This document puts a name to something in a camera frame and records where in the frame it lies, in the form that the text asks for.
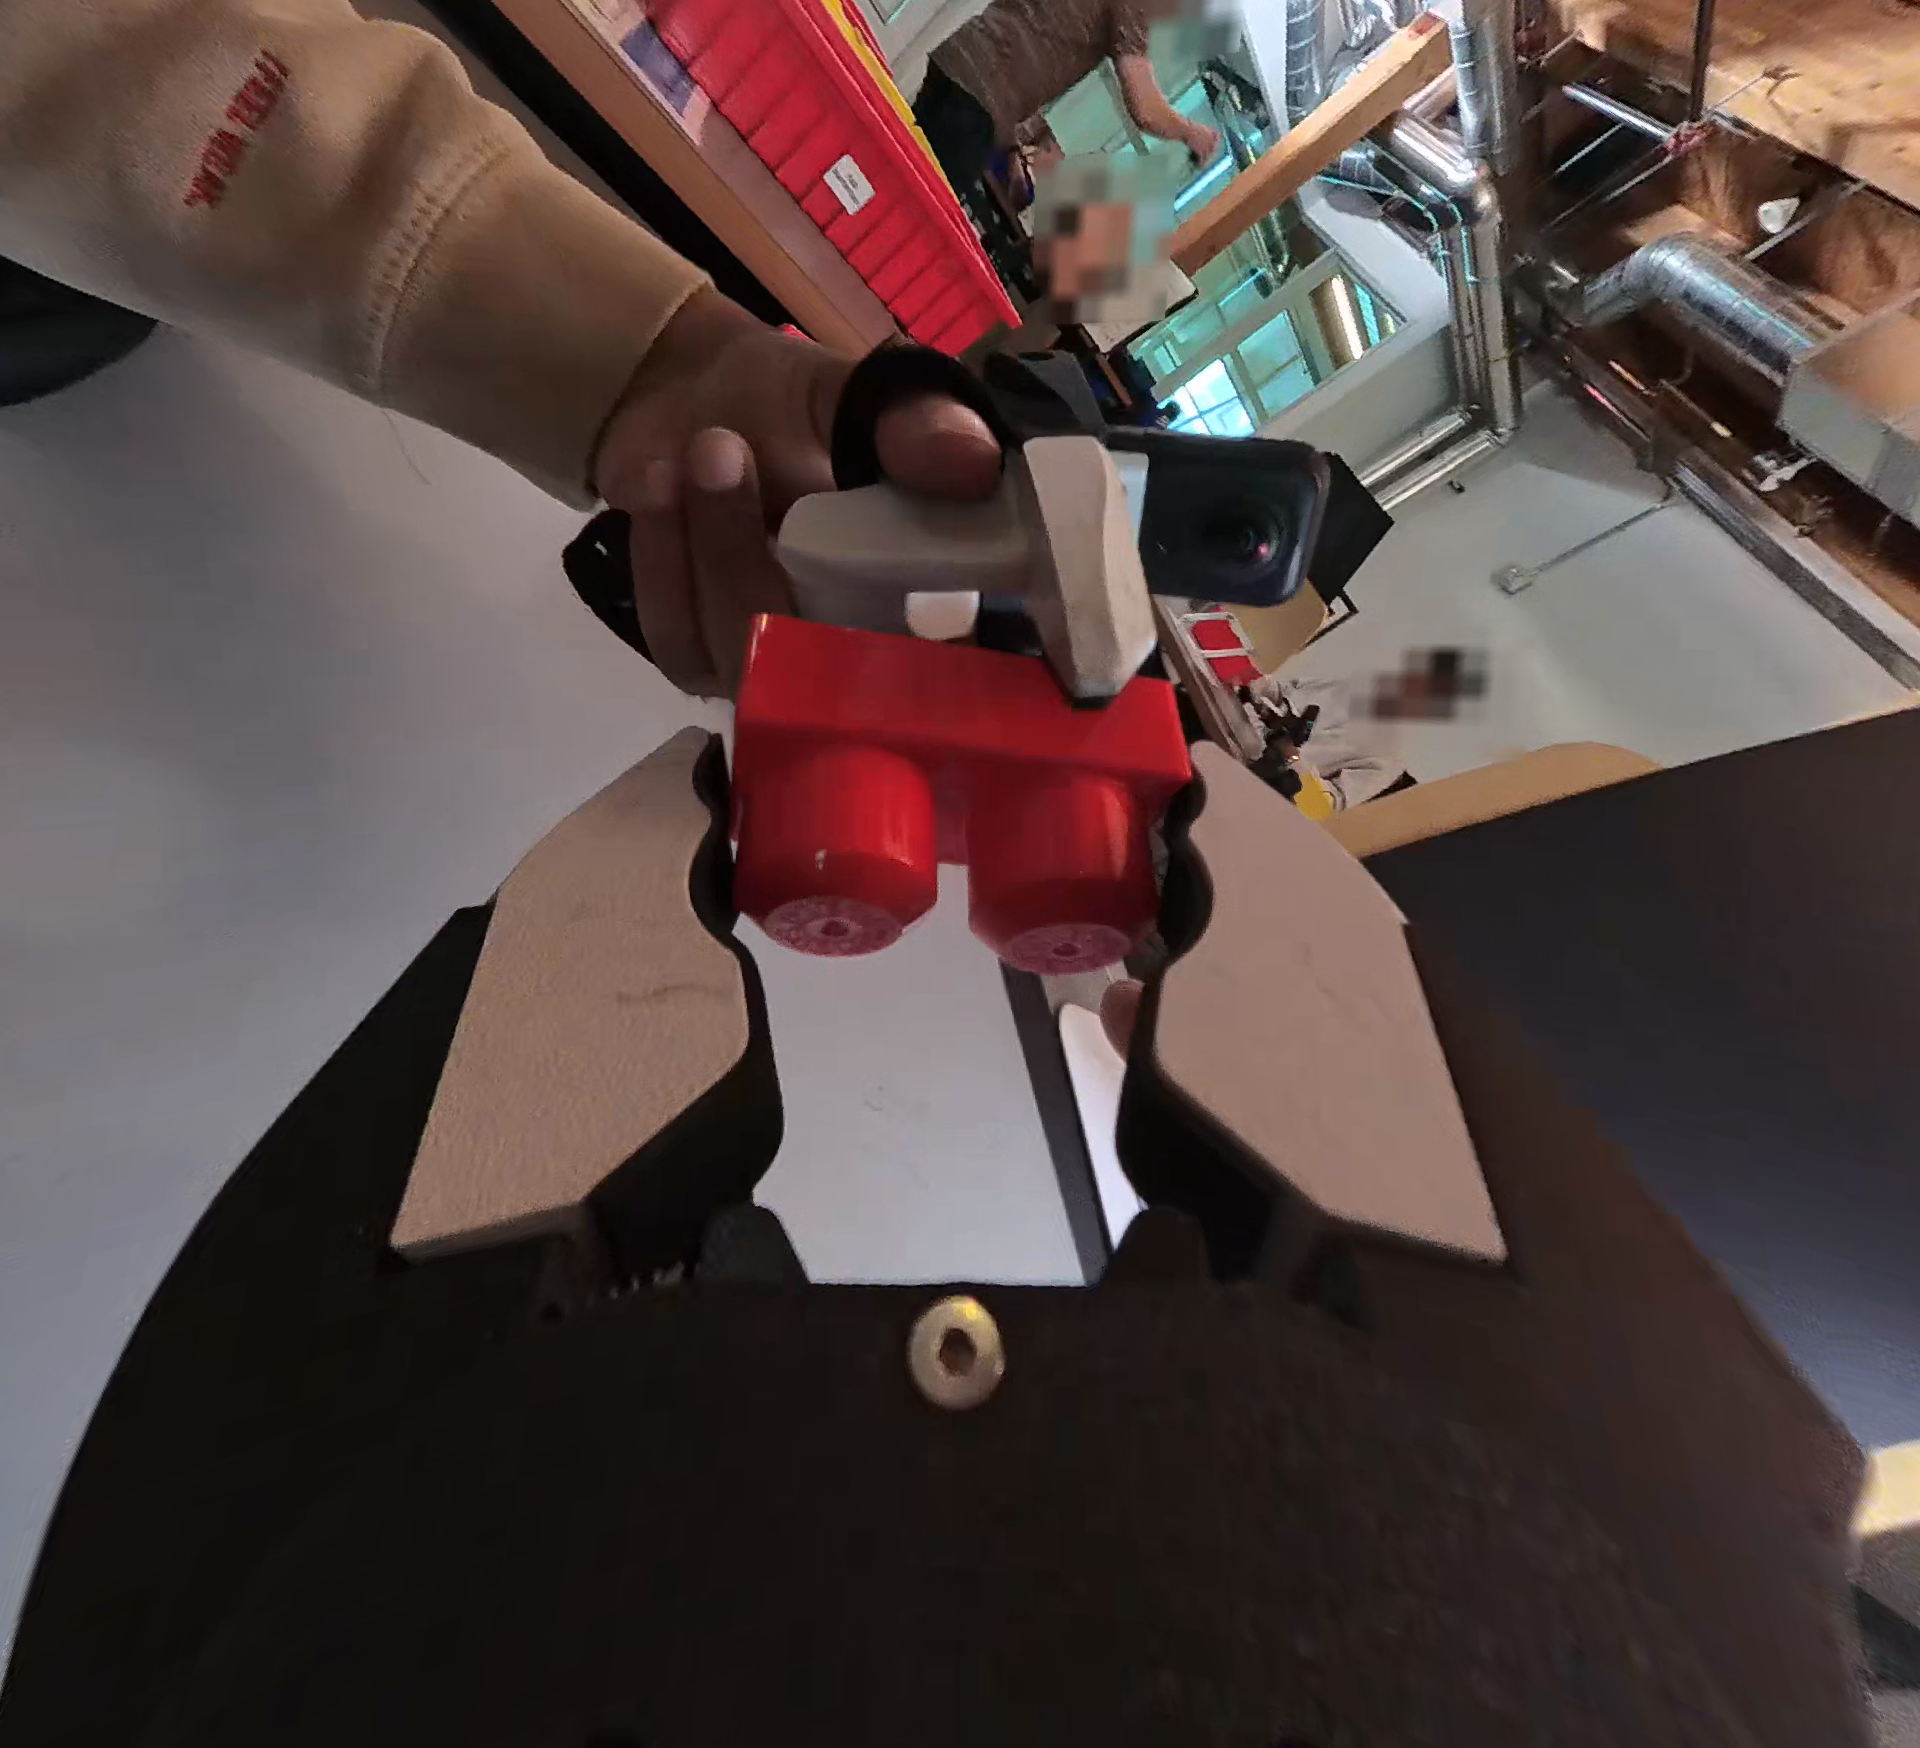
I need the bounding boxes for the red ribbed crate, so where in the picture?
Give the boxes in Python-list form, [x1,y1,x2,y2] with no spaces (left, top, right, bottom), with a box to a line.
[635,0,1022,355]

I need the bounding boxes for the black board with wooden rim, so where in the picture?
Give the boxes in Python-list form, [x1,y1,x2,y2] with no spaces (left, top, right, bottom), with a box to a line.
[1320,705,1920,1629]
[1244,449,1398,668]

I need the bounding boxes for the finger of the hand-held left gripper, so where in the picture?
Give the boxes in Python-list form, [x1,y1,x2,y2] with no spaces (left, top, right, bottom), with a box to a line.
[1003,435,1163,705]

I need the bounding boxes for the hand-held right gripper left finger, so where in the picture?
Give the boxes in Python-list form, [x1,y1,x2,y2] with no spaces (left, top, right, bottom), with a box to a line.
[390,726,785,1277]

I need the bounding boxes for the small red bin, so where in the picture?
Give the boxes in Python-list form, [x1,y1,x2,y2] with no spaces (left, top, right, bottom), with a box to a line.
[1183,601,1264,700]

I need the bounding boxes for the wooden post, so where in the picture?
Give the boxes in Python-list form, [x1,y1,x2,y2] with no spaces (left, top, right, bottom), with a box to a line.
[1167,15,1456,272]

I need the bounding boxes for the person's left hand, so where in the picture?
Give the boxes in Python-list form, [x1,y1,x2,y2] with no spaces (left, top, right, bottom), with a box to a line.
[590,283,1003,700]

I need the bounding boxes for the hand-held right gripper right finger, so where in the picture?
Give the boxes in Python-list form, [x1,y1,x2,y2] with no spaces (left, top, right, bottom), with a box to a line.
[1115,745,1511,1277]

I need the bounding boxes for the red plastic toy block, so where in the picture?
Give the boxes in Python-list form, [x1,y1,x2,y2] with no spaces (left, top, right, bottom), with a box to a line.
[730,610,1197,978]

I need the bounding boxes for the elbow air duct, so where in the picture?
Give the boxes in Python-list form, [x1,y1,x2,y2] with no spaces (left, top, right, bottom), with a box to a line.
[1575,235,1920,521]

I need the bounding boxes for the person's left forearm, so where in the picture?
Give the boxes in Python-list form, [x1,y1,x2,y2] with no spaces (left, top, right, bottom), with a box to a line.
[0,0,714,504]

